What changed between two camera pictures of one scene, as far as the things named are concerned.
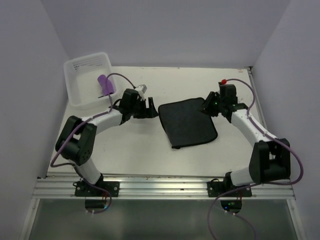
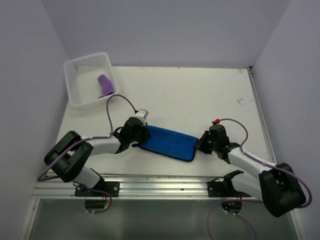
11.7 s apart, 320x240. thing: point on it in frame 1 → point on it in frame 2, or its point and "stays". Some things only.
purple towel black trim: [107, 86] stays
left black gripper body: [139, 110] → [141, 136]
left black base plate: [83, 189] stays
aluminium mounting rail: [162, 187] stays
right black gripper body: [213, 105] → [206, 145]
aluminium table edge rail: [257, 102] stays
